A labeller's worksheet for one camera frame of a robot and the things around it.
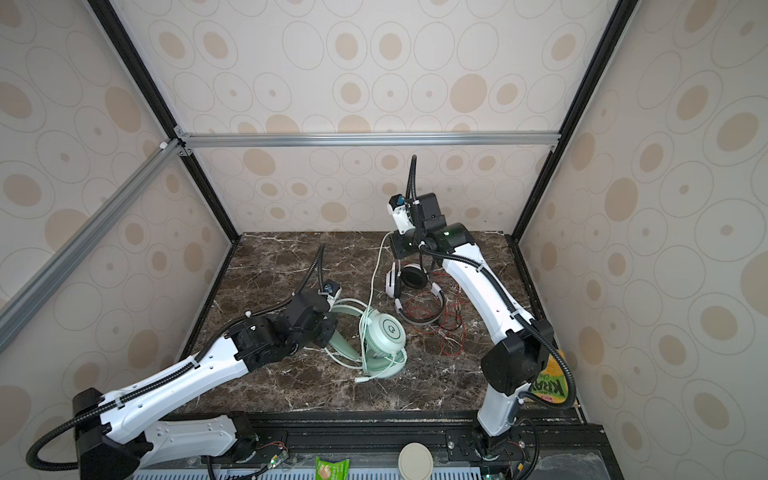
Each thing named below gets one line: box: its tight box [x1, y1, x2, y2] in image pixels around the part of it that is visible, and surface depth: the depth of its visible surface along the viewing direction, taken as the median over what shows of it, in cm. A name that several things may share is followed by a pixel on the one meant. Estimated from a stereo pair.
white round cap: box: [398, 442, 433, 480], surface depth 67 cm
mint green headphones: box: [329, 231, 407, 382], surface depth 68 cm
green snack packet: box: [315, 456, 351, 480], surface depth 70 cm
